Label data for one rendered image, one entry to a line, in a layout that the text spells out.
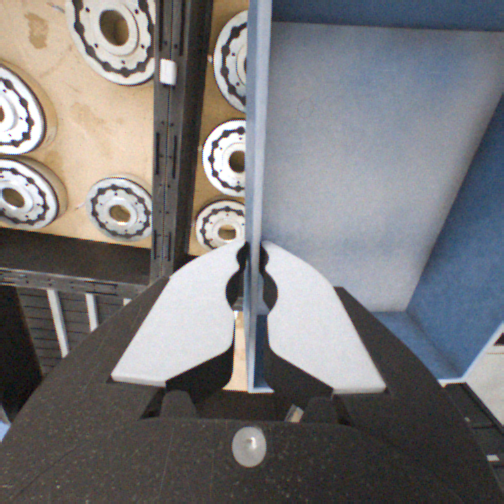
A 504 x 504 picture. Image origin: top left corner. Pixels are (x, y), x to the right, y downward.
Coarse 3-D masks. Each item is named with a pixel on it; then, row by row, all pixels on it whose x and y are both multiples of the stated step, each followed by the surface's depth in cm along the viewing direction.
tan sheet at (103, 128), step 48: (0, 0) 28; (48, 0) 28; (0, 48) 30; (48, 48) 30; (48, 96) 33; (96, 96) 33; (144, 96) 33; (96, 144) 36; (144, 144) 36; (96, 240) 43; (144, 240) 44
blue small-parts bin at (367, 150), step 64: (256, 0) 7; (320, 0) 10; (384, 0) 9; (448, 0) 9; (256, 64) 8; (320, 64) 13; (384, 64) 13; (448, 64) 13; (256, 128) 8; (320, 128) 15; (384, 128) 15; (448, 128) 15; (256, 192) 10; (320, 192) 17; (384, 192) 17; (448, 192) 17; (256, 256) 11; (320, 256) 19; (384, 256) 20; (448, 256) 18; (256, 320) 13; (384, 320) 22; (448, 320) 18; (256, 384) 16
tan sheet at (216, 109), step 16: (224, 0) 29; (240, 0) 29; (224, 16) 30; (208, 64) 32; (208, 80) 33; (208, 96) 34; (208, 112) 35; (224, 112) 35; (240, 112) 35; (208, 128) 36; (240, 160) 38; (208, 192) 40; (192, 240) 44
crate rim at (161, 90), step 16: (160, 0) 22; (160, 16) 22; (160, 64) 24; (160, 96) 25; (160, 112) 26; (160, 128) 26; (160, 144) 27; (160, 160) 28; (160, 176) 29; (160, 192) 30; (160, 208) 31; (160, 224) 32; (160, 240) 33; (160, 256) 34; (0, 272) 34; (16, 272) 34; (32, 272) 34; (48, 272) 35; (160, 272) 35; (112, 288) 36; (128, 288) 36; (144, 288) 37
